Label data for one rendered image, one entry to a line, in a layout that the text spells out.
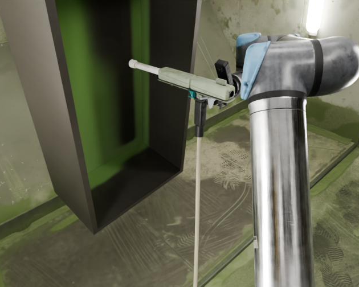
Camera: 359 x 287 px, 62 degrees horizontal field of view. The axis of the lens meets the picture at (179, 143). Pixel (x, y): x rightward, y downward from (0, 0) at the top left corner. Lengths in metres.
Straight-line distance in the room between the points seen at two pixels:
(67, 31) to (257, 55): 0.87
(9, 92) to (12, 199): 0.72
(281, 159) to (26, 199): 1.90
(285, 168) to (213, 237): 1.37
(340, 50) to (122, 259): 1.59
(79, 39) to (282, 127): 0.98
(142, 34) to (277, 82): 1.03
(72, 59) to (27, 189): 1.15
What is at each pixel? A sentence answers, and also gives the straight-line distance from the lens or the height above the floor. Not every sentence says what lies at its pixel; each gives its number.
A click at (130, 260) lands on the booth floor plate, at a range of 1.88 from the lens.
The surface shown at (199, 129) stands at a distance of 1.06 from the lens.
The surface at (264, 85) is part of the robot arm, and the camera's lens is 0.62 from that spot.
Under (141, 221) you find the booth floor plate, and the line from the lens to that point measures 2.07.
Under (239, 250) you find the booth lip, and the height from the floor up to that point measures 0.04.
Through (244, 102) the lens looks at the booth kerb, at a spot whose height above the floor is 0.14.
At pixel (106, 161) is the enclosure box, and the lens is 1.78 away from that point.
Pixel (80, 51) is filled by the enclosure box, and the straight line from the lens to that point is 1.37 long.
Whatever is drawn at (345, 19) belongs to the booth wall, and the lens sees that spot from 2.68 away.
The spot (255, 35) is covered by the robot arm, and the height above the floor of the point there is 1.24.
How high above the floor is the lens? 1.52
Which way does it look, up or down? 32 degrees down
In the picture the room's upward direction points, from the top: 6 degrees counter-clockwise
